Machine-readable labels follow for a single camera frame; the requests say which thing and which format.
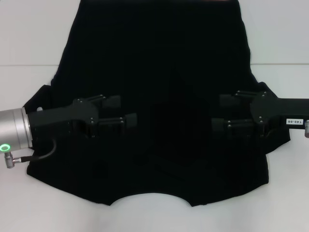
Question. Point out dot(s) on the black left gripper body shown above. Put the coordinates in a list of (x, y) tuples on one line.
[(62, 120)]

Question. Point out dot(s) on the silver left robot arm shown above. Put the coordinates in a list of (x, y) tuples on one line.
[(14, 125)]

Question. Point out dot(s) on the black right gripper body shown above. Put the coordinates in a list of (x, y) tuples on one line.
[(272, 108)]

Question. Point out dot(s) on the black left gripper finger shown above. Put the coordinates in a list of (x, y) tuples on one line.
[(113, 123), (112, 101)]

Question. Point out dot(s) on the black shirt with FREE print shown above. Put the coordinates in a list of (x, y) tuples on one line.
[(154, 60)]

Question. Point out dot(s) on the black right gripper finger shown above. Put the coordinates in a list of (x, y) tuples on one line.
[(231, 125), (227, 100)]

